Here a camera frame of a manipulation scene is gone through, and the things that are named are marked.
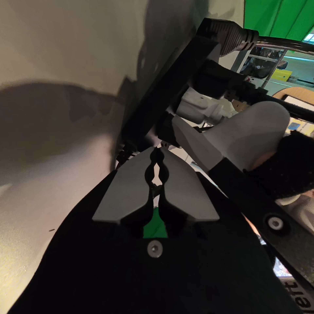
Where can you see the green plastic bin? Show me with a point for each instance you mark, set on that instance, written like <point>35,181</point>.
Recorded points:
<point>154,228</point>
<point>274,17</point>

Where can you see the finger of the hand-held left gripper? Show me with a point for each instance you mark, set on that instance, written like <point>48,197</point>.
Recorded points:
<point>196,147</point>

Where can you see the person's left hand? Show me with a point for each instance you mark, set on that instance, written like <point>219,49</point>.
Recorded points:
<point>264,160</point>

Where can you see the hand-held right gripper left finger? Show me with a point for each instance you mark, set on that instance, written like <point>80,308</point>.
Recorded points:
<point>125,193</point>

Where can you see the metal storage rack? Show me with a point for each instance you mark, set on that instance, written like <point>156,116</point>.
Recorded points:
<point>260,63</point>

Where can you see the yellow sign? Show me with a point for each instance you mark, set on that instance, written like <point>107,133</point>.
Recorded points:
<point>282,74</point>

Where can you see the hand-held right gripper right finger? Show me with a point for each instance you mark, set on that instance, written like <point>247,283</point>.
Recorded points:
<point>186,196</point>

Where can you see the light wooden board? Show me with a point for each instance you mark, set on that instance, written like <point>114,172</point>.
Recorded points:
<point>294,91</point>

